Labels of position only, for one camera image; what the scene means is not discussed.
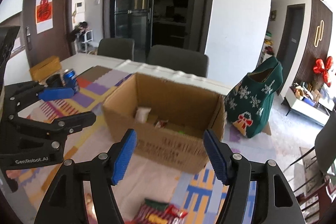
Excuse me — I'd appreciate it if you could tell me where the red wooden chair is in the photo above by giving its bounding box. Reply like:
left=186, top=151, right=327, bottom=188
left=294, top=155, right=336, bottom=224

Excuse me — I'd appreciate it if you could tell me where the black mug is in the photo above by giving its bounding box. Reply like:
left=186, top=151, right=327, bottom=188
left=46, top=73, right=64, bottom=88

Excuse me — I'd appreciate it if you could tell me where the blue soda can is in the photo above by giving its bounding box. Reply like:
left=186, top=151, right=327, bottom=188
left=63, top=69, right=80, bottom=94

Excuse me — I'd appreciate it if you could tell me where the brown entrance door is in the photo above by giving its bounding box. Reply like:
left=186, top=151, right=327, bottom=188
left=22, top=0, right=74, bottom=67

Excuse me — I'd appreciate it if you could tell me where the grey side chair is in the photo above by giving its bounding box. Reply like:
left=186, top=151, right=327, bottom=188
left=283, top=122, right=336, bottom=177

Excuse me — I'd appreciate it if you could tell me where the colourful patterned tablecloth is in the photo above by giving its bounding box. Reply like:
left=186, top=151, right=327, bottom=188
left=4, top=65, right=266, bottom=224

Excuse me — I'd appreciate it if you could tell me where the red striped snack packet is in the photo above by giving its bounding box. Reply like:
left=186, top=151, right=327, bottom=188
left=125, top=198, right=189, bottom=224

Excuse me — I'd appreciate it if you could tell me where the white snack packet in box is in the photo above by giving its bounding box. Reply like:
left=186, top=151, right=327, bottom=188
left=134, top=107, right=151, bottom=123

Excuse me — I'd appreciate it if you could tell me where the red paper door poster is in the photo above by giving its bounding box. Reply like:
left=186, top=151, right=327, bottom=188
left=35, top=0, right=54, bottom=34

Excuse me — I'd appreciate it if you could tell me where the white low tv cabinet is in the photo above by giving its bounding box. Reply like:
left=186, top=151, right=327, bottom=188
left=282, top=88, right=330, bottom=126

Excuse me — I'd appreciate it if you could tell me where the green Christmas tote bag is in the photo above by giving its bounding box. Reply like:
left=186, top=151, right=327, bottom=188
left=224, top=56, right=283, bottom=138

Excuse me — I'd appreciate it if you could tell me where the dark grey chair left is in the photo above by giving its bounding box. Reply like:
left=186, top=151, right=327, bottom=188
left=97, top=38, right=134, bottom=61

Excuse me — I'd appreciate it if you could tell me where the dark grey chair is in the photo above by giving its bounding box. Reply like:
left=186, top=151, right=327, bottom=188
left=146, top=45, right=209, bottom=78
left=97, top=38, right=134, bottom=61

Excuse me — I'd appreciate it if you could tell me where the brown cardboard box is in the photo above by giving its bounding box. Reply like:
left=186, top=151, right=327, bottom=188
left=102, top=73, right=226, bottom=174

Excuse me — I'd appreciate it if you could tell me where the dark grey chair right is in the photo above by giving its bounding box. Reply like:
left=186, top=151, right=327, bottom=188
left=146, top=45, right=209, bottom=78

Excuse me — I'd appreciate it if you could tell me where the red bow decoration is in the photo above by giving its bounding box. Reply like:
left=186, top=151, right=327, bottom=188
left=313, top=56, right=334, bottom=87

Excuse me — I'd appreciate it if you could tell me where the dark interior door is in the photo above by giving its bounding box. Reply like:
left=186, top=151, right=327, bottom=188
left=276, top=4, right=305, bottom=95

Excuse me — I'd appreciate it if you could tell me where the brown slatted wall panel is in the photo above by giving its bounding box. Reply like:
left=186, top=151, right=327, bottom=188
left=295, top=0, right=333, bottom=83

